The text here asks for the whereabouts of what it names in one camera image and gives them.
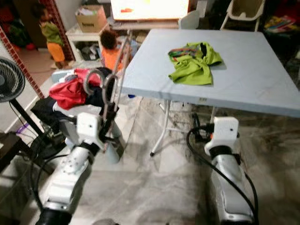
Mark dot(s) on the pink plastic clothes hanger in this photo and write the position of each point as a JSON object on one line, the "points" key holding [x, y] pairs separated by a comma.
{"points": [[86, 80]]}

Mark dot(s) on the lime green shirt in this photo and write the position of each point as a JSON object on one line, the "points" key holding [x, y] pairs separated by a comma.
{"points": [[192, 70]]}

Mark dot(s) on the navy blue garment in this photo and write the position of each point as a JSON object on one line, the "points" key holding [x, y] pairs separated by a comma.
{"points": [[98, 101]]}

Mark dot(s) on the pale blue plastic chair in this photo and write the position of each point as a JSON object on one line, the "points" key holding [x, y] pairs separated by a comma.
{"points": [[113, 152]]}

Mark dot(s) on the child in orange shirt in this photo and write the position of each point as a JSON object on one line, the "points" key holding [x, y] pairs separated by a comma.
{"points": [[111, 58]]}

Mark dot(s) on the light blue folding table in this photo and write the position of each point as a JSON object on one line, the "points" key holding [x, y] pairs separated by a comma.
{"points": [[253, 70]]}

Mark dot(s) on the dark wooden table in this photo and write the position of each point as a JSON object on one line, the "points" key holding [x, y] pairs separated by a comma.
{"points": [[11, 150]]}

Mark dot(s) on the small white shelf table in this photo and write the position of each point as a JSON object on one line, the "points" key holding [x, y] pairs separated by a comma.
{"points": [[72, 35]]}

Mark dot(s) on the black standing fan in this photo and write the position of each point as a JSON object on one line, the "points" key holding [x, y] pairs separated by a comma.
{"points": [[7, 79]]}

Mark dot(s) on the brown cardboard box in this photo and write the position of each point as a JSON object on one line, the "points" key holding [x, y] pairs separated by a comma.
{"points": [[91, 21]]}

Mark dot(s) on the child in green shirt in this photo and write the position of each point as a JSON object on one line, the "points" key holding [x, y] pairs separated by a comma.
{"points": [[51, 35]]}

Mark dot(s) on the bright television screen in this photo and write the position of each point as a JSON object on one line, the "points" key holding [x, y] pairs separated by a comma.
{"points": [[150, 9]]}

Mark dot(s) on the beige baby high chair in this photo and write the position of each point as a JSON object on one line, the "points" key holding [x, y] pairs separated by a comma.
{"points": [[243, 9]]}

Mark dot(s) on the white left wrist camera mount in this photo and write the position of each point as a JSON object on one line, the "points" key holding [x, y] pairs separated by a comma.
{"points": [[90, 129]]}

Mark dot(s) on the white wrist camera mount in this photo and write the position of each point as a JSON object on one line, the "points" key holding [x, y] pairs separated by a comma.
{"points": [[90, 129], [222, 131]]}

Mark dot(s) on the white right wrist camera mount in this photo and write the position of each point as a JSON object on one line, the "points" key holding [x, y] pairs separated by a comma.
{"points": [[222, 131]]}

